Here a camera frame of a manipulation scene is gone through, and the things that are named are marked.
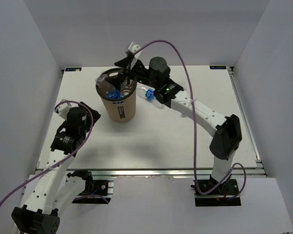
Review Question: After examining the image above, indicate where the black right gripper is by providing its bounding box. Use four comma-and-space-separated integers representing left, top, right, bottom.
105, 57, 159, 91

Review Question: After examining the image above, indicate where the clear bottle green white label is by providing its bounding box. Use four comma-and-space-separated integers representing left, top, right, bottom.
120, 83, 135, 97

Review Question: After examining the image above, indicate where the clear bottle blue label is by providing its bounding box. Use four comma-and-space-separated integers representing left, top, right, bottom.
137, 83, 164, 109
95, 74, 116, 99

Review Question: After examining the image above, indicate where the blue cap Pepsi bottle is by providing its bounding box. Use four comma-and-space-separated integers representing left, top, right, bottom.
106, 90, 120, 99

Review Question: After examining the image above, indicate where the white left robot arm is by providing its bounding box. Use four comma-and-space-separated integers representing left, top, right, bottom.
12, 100, 101, 234

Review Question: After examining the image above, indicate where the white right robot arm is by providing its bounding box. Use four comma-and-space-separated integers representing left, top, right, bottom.
106, 57, 242, 195

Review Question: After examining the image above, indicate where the brown bin with black rim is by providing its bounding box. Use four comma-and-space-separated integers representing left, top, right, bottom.
96, 68, 137, 123

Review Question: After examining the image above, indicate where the left blue table sticker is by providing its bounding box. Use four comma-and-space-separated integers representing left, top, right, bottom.
64, 67, 82, 72

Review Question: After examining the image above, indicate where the blue table sticker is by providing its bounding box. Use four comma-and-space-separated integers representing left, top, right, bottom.
64, 67, 82, 72
209, 65, 227, 70

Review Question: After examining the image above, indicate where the right blue table sticker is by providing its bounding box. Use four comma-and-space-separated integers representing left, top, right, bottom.
209, 65, 227, 70

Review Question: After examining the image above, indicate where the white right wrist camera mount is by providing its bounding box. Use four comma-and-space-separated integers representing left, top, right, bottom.
125, 41, 141, 70

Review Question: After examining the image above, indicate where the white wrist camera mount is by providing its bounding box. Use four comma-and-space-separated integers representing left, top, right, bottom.
125, 41, 141, 70
54, 99, 72, 120

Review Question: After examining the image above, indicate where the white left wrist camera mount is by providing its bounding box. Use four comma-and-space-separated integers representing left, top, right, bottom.
54, 99, 72, 120

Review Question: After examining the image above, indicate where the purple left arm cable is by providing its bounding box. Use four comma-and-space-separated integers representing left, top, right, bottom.
0, 99, 110, 234

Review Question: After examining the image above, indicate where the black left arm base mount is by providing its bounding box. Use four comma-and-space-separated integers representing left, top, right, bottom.
66, 170, 114, 204

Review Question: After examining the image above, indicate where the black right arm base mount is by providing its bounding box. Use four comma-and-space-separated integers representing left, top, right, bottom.
191, 179, 241, 207

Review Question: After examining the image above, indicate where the aluminium table frame rail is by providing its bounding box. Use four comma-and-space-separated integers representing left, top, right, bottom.
59, 66, 266, 177

